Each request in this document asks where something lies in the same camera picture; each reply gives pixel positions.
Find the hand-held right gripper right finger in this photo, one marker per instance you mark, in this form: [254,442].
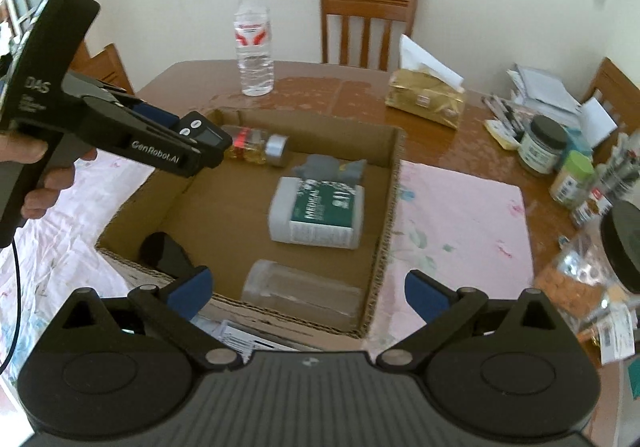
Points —
[425,294]

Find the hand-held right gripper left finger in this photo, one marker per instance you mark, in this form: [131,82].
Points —
[190,291]

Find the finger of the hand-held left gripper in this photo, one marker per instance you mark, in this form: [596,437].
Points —
[157,114]
[115,111]

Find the black oval object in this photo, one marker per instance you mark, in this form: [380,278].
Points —
[165,254]

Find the cardboard box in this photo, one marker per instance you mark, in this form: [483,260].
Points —
[225,207]

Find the pill jar with silver cap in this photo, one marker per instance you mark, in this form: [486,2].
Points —
[257,144]

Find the clear plastic jar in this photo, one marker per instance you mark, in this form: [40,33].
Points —
[295,287]

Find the white bottle with green label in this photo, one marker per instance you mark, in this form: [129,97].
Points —
[315,212]

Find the person's left hand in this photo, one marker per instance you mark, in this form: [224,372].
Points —
[50,192]

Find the wooden chair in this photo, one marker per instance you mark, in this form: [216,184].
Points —
[617,87]
[110,69]
[370,7]

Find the pink floral cloth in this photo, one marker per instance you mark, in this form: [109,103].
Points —
[450,227]

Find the clear water bottle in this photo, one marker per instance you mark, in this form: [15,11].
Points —
[255,52]

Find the yellow sticky notes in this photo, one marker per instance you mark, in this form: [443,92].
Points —
[502,134]

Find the bottle with green lid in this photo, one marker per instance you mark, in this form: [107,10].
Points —
[572,177]

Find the small bottle with red label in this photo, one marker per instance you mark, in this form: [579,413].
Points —
[592,207]

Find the small jar with dark lid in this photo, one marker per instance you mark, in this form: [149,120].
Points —
[542,144]

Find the bunch of black pens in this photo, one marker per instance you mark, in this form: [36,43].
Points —
[502,109]

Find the large clear jar black lid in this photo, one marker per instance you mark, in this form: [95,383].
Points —
[620,247]

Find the gold tissue pack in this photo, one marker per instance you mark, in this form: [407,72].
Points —
[425,92]

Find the bundle of markers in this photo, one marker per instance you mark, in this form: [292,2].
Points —
[620,167]

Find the pile of white papers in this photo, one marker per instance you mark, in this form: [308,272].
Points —
[542,87]

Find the white folded paper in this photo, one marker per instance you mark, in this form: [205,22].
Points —
[600,122]

